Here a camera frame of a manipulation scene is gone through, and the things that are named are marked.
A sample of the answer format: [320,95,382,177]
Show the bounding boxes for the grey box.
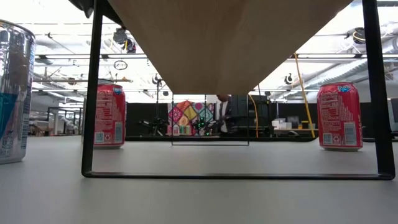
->
[287,115,300,129]

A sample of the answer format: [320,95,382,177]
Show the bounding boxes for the black round ceiling fixture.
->
[344,26,367,45]

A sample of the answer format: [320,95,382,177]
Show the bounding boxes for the yellow hanging cable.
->
[293,52,317,139]
[248,94,260,139]

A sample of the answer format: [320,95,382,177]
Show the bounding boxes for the silver ventilation duct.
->
[303,37,398,90]

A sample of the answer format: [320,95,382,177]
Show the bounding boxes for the black robot green lights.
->
[192,117,220,137]

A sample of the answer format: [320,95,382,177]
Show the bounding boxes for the black lamp stand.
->
[151,73,165,137]

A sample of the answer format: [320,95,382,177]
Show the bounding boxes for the grey monitor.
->
[387,98,398,133]

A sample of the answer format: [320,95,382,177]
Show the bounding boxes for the person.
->
[215,94,233,135]

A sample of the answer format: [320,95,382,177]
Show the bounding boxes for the black partition panel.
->
[126,102,170,137]
[360,101,374,139]

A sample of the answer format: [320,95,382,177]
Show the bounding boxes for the colourful patchwork panel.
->
[167,100,216,137]

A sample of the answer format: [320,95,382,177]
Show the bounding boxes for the wooden shelf black metal frame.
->
[81,0,396,181]

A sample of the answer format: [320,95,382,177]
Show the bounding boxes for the white box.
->
[271,118,289,130]

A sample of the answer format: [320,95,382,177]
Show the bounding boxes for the red soda can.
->
[93,83,127,150]
[316,81,364,152]

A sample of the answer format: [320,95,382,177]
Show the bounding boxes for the black tall cabinet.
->
[230,94,264,137]

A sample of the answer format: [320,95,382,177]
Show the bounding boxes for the black ceiling spotlight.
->
[112,27,137,54]

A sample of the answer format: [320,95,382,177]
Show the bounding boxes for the silver blue energy drink can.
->
[0,19,36,165]

